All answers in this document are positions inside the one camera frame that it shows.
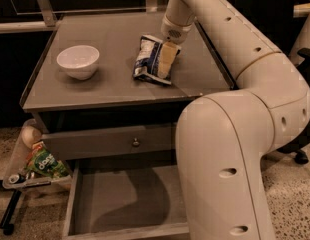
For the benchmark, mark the blue chip bag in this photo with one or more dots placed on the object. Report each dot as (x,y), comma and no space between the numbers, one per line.
(146,64)

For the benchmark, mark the metal railing bar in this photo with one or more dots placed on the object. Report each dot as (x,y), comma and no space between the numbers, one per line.
(301,10)

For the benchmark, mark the open grey middle drawer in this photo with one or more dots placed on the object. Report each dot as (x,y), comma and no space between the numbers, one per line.
(134,197)

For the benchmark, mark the beige round object in bin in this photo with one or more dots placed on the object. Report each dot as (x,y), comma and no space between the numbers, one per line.
(30,135)

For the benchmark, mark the black stand leg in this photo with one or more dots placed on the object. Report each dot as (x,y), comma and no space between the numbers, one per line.
(5,225)

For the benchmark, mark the closed grey top drawer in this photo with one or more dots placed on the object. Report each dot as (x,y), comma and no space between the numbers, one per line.
(110,141)

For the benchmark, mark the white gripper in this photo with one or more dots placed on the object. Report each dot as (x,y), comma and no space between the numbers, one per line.
(172,31)

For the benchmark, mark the black office chair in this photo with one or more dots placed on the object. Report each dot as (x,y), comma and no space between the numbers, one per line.
(267,73)

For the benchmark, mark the green snack bag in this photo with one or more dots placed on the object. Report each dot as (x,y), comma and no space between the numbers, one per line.
(41,161)

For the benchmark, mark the round metal drawer knob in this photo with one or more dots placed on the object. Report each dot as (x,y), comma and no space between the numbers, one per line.
(136,142)

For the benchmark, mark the white ceramic bowl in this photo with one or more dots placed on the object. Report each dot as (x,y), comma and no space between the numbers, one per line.
(79,62)

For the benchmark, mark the metal soda can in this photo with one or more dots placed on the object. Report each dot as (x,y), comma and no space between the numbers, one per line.
(16,178)

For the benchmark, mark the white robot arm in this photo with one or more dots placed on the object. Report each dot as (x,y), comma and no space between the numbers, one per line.
(221,137)

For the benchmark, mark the grey drawer cabinet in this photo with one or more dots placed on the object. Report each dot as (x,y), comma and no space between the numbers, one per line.
(112,98)

